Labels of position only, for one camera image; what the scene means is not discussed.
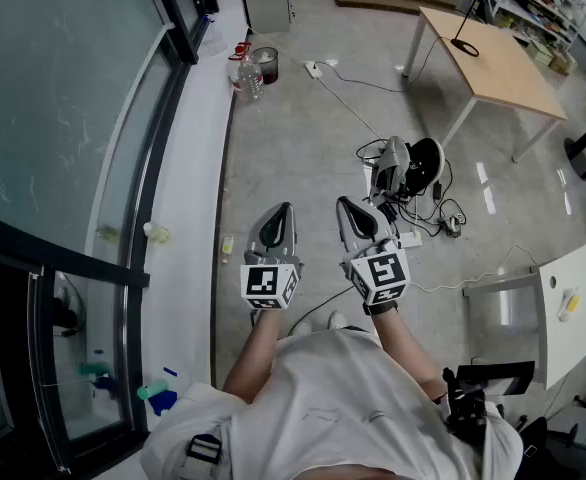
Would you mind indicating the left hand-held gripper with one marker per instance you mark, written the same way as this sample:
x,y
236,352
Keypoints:
x,y
260,280

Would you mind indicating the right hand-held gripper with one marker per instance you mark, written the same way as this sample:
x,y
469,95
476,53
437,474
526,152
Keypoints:
x,y
383,273

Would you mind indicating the black desk lamp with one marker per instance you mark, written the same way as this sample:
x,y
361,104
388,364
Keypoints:
x,y
471,52

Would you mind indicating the person's right forearm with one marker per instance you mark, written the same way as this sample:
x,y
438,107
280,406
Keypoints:
x,y
398,343

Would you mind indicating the person's left forearm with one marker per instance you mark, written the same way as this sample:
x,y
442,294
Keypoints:
x,y
253,353

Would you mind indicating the small white power strip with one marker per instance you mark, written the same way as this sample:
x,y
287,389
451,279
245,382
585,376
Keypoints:
x,y
409,239

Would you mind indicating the small yellow packet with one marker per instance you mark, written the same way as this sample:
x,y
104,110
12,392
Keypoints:
x,y
228,244

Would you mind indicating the grey handheld device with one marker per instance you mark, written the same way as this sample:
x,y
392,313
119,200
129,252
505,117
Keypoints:
x,y
390,163

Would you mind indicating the black wristband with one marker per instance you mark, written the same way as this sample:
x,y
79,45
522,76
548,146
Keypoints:
x,y
380,309

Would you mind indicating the black round device white rim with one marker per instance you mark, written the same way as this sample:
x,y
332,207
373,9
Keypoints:
x,y
425,168

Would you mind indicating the person's right white shoe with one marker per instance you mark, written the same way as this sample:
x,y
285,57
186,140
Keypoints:
x,y
336,320

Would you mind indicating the person's white shoe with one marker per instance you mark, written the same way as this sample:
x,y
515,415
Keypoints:
x,y
303,328
336,320

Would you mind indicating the person's left white shoe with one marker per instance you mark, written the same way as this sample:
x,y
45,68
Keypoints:
x,y
303,328

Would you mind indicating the pale yellow bottle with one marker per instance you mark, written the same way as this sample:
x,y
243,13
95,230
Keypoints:
x,y
157,233

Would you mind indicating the black trash bin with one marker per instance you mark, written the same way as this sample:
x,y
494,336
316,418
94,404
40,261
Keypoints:
x,y
270,73

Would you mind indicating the blue tape strip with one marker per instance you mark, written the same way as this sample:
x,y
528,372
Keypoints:
x,y
170,371

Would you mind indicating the person's white shirt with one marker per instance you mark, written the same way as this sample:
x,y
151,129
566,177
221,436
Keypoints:
x,y
333,408

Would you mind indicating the green bottle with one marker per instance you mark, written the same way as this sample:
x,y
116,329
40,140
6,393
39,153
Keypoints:
x,y
153,390

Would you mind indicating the blue plastic object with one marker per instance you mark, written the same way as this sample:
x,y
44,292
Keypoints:
x,y
163,403

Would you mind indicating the wooden table white legs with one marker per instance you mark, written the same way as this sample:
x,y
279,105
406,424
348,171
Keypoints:
x,y
503,68

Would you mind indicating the yellow white object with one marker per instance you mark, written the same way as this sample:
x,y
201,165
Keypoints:
x,y
570,304

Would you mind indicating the clear plastic bottle blue cap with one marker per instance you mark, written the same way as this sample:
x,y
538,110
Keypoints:
x,y
209,22

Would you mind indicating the white table with hole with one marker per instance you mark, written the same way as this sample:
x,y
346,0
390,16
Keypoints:
x,y
573,343

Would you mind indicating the pale cardboard box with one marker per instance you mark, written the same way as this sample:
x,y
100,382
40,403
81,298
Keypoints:
x,y
563,63
539,52

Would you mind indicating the black swivel chair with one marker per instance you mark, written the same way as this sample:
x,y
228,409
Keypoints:
x,y
535,443

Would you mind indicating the black window frame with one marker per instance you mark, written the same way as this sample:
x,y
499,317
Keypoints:
x,y
73,258

